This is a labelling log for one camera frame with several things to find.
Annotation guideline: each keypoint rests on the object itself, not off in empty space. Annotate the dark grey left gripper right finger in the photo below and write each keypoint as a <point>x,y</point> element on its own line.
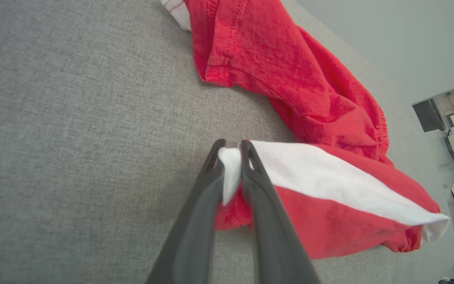
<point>274,236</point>

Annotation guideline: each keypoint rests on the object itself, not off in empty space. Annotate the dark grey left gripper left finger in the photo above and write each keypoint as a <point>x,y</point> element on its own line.
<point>191,236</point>

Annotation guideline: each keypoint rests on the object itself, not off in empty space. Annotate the red shorts with white panel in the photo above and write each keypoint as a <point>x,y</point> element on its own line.
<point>309,98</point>

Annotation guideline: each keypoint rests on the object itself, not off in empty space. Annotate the dark grey board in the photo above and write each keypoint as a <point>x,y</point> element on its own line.
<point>428,116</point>

